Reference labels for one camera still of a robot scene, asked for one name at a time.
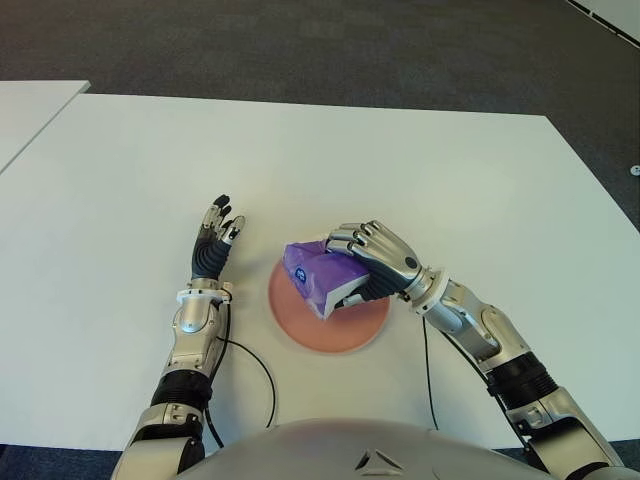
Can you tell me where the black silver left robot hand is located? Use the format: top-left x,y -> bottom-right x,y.
189,192 -> 247,281

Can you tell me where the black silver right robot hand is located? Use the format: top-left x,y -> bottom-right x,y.
324,219 -> 436,311

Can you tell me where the purple tissue paper pack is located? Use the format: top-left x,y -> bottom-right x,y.
279,239 -> 372,321

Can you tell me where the round pink plate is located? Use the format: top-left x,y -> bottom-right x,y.
267,259 -> 392,355

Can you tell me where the silver robot torso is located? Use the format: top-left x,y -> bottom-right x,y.
174,418 -> 546,480

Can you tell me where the white rectangular table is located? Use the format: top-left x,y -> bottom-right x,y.
0,79 -> 92,174

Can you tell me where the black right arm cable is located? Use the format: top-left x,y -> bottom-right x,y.
420,317 -> 440,431

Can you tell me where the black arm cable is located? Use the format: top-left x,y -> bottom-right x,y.
420,317 -> 440,431
202,299 -> 279,446

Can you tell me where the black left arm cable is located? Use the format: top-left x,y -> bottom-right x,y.
202,299 -> 279,446

